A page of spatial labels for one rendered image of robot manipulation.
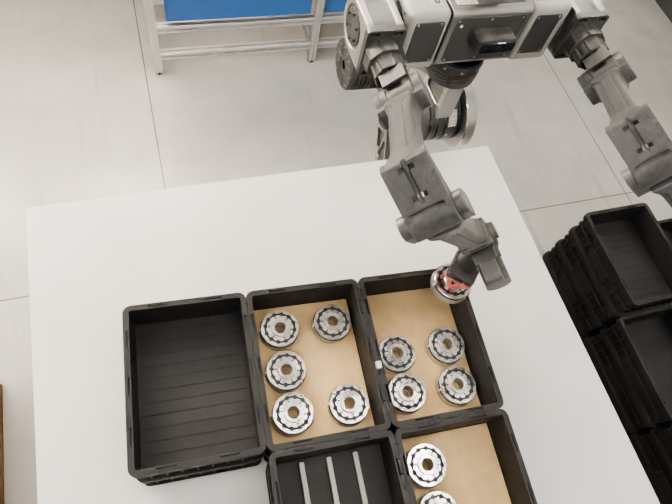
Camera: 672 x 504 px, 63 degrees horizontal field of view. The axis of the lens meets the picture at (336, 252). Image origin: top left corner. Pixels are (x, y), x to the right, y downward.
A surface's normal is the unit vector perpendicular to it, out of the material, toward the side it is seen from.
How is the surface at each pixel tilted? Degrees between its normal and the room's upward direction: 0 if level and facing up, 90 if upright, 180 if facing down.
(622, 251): 0
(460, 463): 0
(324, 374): 0
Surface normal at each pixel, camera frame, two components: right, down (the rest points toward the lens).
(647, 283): 0.15, -0.47
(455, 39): 0.27, 0.87
